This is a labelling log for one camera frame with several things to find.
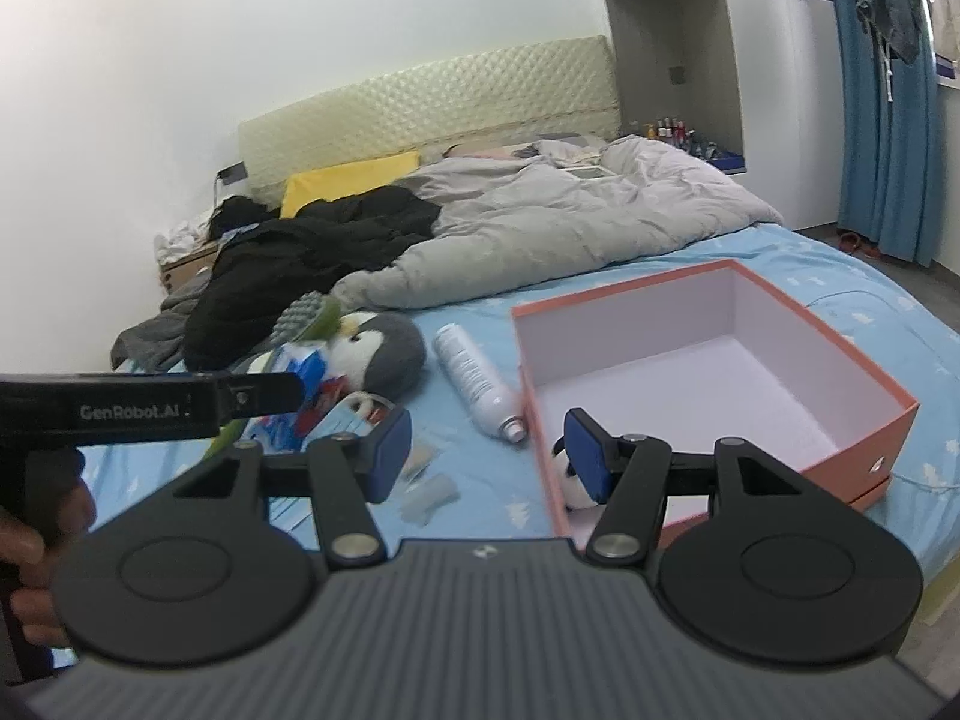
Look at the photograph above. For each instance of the blue red printed packet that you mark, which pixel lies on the blue red printed packet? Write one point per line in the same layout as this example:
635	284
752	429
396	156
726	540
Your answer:
330	409

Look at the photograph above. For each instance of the black wall charger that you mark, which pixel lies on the black wall charger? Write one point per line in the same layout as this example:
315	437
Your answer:
232	172

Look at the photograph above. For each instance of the blue tray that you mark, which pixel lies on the blue tray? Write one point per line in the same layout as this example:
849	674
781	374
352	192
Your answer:
724	157

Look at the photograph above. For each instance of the cream quilted headboard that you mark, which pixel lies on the cream quilted headboard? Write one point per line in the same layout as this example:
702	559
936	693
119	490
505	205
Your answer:
450	105

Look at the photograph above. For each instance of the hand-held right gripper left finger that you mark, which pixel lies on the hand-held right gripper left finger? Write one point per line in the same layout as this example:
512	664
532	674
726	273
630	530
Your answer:
390	457

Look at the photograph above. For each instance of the black clothing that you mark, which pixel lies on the black clothing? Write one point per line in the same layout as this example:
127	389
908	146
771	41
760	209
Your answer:
300	262

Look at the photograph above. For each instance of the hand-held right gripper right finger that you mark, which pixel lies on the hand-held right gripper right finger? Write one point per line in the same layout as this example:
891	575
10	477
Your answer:
589	461

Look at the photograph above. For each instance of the person's left hand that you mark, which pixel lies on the person's left hand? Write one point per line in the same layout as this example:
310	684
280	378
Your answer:
30	600

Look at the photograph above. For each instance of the hanging grey garment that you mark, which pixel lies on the hanging grey garment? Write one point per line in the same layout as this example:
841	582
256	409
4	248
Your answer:
896	7

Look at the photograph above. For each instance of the pink cardboard box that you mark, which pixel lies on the pink cardboard box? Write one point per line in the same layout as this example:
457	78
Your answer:
675	390

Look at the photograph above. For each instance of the white spray bottle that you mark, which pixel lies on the white spray bottle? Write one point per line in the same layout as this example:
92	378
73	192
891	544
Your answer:
469	375

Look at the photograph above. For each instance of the clear plastic wrapper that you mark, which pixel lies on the clear plastic wrapper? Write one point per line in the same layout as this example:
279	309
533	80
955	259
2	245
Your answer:
427	499
418	457

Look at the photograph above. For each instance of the white crumpled cloth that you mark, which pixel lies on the white crumpled cloth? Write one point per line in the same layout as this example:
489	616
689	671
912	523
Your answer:
176	240

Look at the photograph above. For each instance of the light blue bed sheet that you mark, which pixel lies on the light blue bed sheet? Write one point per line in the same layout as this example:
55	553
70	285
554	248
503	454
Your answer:
810	262

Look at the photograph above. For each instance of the small panda plush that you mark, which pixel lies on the small panda plush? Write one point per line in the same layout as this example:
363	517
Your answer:
574	493

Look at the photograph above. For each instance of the red slippers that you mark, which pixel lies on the red slippers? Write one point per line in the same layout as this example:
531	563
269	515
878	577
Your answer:
855	244

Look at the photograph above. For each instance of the dark grey cloth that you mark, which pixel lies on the dark grey cloth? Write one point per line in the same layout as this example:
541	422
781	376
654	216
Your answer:
150	334

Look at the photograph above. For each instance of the row of nail polish bottles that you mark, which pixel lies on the row of nail polish bottles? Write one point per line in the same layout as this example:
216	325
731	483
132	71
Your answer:
667	129

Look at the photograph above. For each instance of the blue curtain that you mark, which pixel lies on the blue curtain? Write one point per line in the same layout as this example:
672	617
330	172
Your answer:
877	165

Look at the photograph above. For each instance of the grey penguin plush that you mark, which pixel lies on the grey penguin plush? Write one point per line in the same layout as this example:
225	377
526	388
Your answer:
390	360

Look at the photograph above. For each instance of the wooden nightstand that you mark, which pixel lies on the wooden nightstand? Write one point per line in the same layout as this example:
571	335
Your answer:
184	268

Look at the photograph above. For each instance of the grey duvet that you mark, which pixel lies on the grey duvet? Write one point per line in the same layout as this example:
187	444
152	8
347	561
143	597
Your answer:
562	225

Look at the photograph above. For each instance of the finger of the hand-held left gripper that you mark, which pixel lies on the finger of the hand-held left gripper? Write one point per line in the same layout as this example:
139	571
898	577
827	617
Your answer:
270	391

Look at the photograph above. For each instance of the yellow pillow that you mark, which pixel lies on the yellow pillow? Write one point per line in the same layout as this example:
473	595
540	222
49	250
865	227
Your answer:
337	180

